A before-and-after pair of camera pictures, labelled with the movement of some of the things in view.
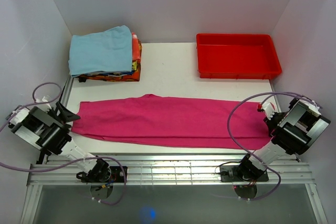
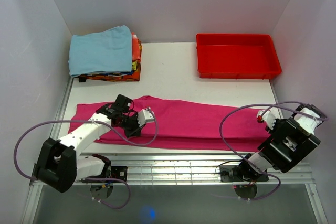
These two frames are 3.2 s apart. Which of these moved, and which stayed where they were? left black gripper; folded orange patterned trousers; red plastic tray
Moved: left black gripper
Stayed: red plastic tray; folded orange patterned trousers
